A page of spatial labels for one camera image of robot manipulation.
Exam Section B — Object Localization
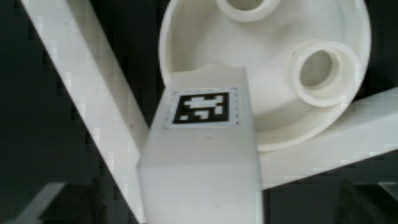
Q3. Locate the white U-shaped fence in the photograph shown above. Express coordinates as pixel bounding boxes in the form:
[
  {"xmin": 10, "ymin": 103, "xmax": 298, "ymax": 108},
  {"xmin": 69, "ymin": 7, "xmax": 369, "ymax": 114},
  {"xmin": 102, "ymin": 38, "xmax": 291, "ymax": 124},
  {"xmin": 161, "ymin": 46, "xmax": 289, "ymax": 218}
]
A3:
[{"xmin": 21, "ymin": 0, "xmax": 398, "ymax": 224}]

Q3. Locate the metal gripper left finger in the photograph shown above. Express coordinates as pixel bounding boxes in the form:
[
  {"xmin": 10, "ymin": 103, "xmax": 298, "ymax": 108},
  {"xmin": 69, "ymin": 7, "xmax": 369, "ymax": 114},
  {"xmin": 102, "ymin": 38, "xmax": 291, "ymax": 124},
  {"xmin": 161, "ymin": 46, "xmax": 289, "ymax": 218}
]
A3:
[{"xmin": 14, "ymin": 179, "xmax": 106, "ymax": 224}]

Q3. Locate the white stool leg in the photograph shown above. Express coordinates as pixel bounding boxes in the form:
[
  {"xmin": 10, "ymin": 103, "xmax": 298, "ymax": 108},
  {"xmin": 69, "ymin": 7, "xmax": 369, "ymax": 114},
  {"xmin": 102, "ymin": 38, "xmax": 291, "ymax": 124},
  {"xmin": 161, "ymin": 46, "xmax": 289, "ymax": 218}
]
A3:
[{"xmin": 138, "ymin": 65, "xmax": 262, "ymax": 224}]

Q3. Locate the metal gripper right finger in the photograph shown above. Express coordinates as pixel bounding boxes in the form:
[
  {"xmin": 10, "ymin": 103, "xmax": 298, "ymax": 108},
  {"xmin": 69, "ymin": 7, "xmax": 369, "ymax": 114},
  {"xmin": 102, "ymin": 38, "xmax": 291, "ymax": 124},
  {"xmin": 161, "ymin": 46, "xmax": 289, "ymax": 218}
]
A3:
[{"xmin": 333, "ymin": 180, "xmax": 398, "ymax": 224}]

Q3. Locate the white round stool seat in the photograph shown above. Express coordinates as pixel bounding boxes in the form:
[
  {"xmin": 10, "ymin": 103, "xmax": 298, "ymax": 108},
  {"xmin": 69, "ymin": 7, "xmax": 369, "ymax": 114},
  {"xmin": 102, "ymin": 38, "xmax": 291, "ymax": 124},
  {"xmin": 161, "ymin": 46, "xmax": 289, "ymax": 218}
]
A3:
[{"xmin": 159, "ymin": 0, "xmax": 371, "ymax": 151}]

